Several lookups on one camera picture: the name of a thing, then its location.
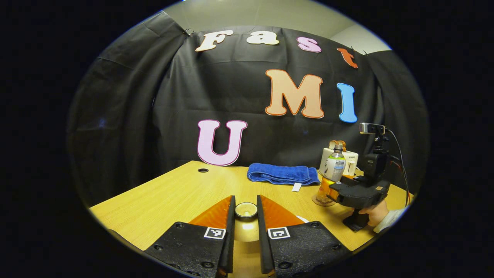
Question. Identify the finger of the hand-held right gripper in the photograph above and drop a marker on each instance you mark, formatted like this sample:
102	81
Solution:
339	191
353	179

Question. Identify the plastic water bottle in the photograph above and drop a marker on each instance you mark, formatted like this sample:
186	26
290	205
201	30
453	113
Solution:
335	166

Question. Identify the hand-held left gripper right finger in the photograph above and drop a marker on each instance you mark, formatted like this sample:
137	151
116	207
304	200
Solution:
262	235

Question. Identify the white toaster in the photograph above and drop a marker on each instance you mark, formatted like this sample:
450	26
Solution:
351	160

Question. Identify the bread slice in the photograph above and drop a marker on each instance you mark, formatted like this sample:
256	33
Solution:
332	143
342	144

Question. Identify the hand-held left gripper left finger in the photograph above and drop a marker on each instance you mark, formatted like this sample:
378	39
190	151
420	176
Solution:
230	235

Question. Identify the folded blue towel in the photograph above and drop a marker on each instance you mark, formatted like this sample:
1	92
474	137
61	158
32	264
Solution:
279	173

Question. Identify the round brown coaster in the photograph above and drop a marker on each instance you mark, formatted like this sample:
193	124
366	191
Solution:
318	202

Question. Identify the black backdrop cloth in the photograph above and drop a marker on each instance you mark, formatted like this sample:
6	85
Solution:
154	116

